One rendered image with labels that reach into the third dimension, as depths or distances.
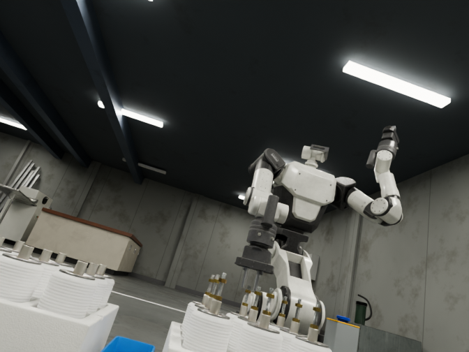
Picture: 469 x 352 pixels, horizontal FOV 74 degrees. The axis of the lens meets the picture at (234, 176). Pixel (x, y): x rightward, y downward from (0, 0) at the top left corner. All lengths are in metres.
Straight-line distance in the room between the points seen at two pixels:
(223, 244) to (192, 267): 1.14
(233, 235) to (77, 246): 4.60
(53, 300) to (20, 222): 7.84
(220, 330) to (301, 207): 0.87
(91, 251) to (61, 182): 3.72
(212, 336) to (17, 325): 0.36
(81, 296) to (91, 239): 6.70
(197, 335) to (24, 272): 0.37
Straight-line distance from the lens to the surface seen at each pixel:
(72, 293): 0.74
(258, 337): 0.74
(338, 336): 1.03
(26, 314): 0.73
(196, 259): 9.72
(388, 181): 1.54
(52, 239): 7.66
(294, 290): 1.25
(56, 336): 0.72
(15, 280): 0.78
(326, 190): 1.52
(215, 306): 0.75
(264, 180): 1.38
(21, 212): 8.61
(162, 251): 9.72
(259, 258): 0.99
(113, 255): 7.31
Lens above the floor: 0.30
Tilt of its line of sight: 20 degrees up
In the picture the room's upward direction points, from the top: 16 degrees clockwise
